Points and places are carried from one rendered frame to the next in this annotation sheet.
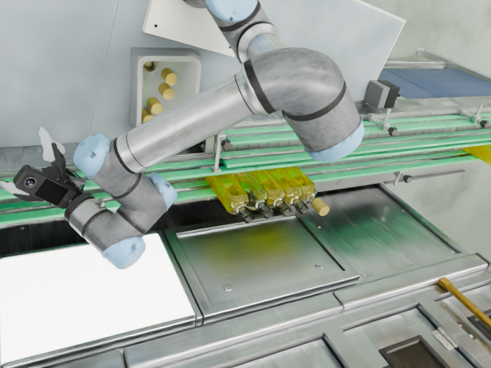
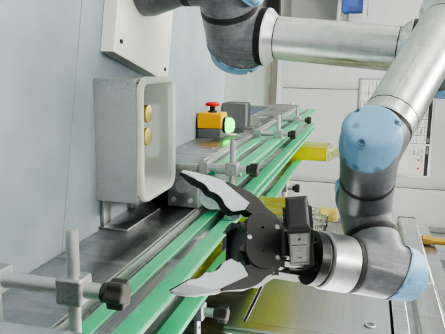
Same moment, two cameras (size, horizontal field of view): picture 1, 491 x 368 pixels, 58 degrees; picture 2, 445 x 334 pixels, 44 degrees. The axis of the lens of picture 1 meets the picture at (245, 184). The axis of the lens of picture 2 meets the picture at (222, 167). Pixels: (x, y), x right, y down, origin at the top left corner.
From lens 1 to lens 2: 1.00 m
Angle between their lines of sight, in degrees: 46
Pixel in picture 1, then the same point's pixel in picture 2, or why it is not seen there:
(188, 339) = not seen: outside the picture
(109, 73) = (78, 122)
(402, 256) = not seen: hidden behind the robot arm
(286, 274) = not seen: hidden behind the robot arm
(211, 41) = (154, 61)
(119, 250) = (421, 263)
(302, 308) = (427, 301)
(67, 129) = (43, 236)
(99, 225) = (378, 250)
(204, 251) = (293, 317)
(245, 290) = (380, 318)
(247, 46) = (271, 32)
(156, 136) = (428, 81)
